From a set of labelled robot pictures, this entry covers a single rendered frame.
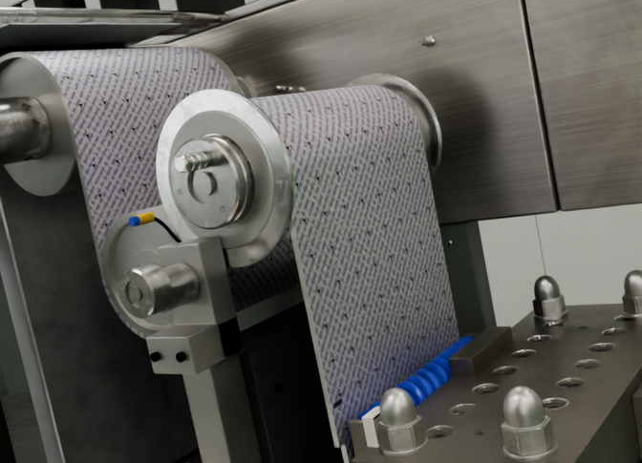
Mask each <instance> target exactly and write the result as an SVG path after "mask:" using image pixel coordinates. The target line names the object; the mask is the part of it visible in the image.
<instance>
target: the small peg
mask: <svg viewBox="0 0 642 463"><path fill-rule="evenodd" d="M210 162H211V159H210V155H209V154H208V153H207V152H206V151H200V152H195V153H190V154H185V155H179V156H177V157H176V159H175V167H176V169H177V170H178V172H180V173H187V172H192V171H196V170H201V169H205V168H208V167H209V165H210Z"/></svg>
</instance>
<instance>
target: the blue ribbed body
mask: <svg viewBox="0 0 642 463"><path fill-rule="evenodd" d="M473 339H474V338H473V337H471V336H463V337H461V338H459V339H458V340H457V342H455V343H454V344H452V345H451V346H450V347H448V348H447V349H445V350H444V352H442V353H440V354H439V355H438V356H437V357H436V358H434V359H432V360H430V362H429V363H428V364H426V365H424V366H423V367H422V368H421V369H419V370H417V371H416V372H415V373H414V374H413V375H411V376H409V377H408V378H406V379H405V381H403V382H401V383H400V384H398V385H397V386H396V387H397V388H400V389H404V390H405V391H406V392H408V393H409V394H410V396H411V397H412V399H413V401H414V403H415V407H416V406H417V405H418V404H420V403H421V402H422V401H423V400H425V399H426V398H427V397H428V396H429V395H431V394H432V393H433V392H434V391H435V390H437V389H438V388H439V387H440V386H442V385H443V384H444V383H445V382H447V381H448V380H449V379H450V378H451V377H453V376H451V370H450V366H449V361H448V358H449V357H451V356H452V355H453V354H454V353H456V352H457V351H458V350H460V349H461V348H462V347H464V346H465V345H466V344H468V343H469V342H470V341H471V340H473ZM380 400H381V398H380V399H379V400H378V401H377V402H375V403H373V404H371V405H370V406H369V408H368V409H366V410H364V411H362V412H361V413H360V414H359V415H358V418H357V419H360V420H362V417H363V416H364V415H365V414H367V413H368V412H369V411H370V410H372V409H373V408H375V407H379V404H380Z"/></svg>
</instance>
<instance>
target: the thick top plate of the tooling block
mask: <svg viewBox="0 0 642 463"><path fill-rule="evenodd" d="M566 310H567V311H568V315H567V316H566V317H564V318H561V319H557V320H551V321H539V320H535V319H534V316H533V315H534V314H535V313H534V309H533V310H532V311H531V312H530V313H528V314H527V315H526V316H525V317H524V318H522V320H521V321H520V322H519V323H517V324H516V325H514V326H513V327H512V328H511V331H512V336H513V342H514V344H512V345H511V346H510V347H509V348H508V349H507V350H505V351H504V352H503V353H502V354H501V355H500V356H499V357H497V358H496V359H495V360H494V361H493V362H492V363H491V364H489V365H488V366H487V367H486V368H485V369H484V370H482V371H481V372H480V373H479V374H478V375H477V376H476V377H455V376H453V377H451V378H450V379H449V380H448V381H447V382H445V383H444V384H443V385H442V386H440V387H439V388H438V389H437V390H435V391H434V392H433V393H432V394H431V395H429V396H428V397H427V398H426V399H425V400H423V401H422V402H421V403H420V404H418V405H417V406H416V412H417V414H418V415H420V416H421V417H422V422H423V427H424V431H425V435H426V436H427V437H428V441H429V444H428V446H427V447H426V448H425V449H424V450H422V451H420V452H417V453H414V454H410V455H405V456H389V455H386V454H384V453H382V452H381V450H380V447H378V448H375V447H367V448H366V449H365V450H363V451H362V452H361V453H360V454H358V455H357V456H356V457H355V458H354V459H352V463H636V461H637V460H638V458H639V456H640V454H641V452H640V447H639V441H638V434H637V428H636V423H635V417H634V411H633V405H632V400H631V397H632V395H633V394H634V392H635V391H636V389H637V388H638V386H639V385H640V383H641V382H642V318H639V319H638V318H637V319H633V318H627V317H624V315H623V311H624V306H623V304H600V305H566ZM519 386H524V387H528V388H530V389H532V390H534V391H535V392H536V393H537V394H538V396H539V397H540V399H541V401H542V403H543V407H544V412H545V415H546V416H548V417H550V420H551V426H552V431H553V436H554V440H556V442H557V445H558V450H557V452H556V453H554V454H553V455H551V456H549V457H547V458H544V459H540V460H534V461H518V460H513V459H510V458H508V457H507V456H505V455H504V453H503V446H504V441H503V431H502V426H501V424H502V423H503V422H504V421H505V419H504V413H503V402H504V399H505V396H506V395H507V394H508V393H509V392H510V391H511V390H512V389H514V388H515V387H519Z"/></svg>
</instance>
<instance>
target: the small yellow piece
mask: <svg viewBox="0 0 642 463"><path fill-rule="evenodd" d="M153 221H156V222H158V223H159V224H160V225H161V226H162V227H163V228H164V229H165V230H166V231H167V232H168V233H169V235H170V236H171V237H172V238H173V239H174V240H175V241H176V242H182V241H181V240H180V239H179V238H178V237H177V236H176V235H175V234H174V233H173V231H172V230H171V229H170V228H169V227H168V226H167V225H166V224H165V223H164V222H163V221H162V220H160V219H159V218H157V217H155V216H154V214H153V213H152V212H147V213H143V214H139V215H135V216H134V217H131V218H129V224H130V225H131V226H132V227H134V226H138V225H143V224H146V223H149V222H153Z"/></svg>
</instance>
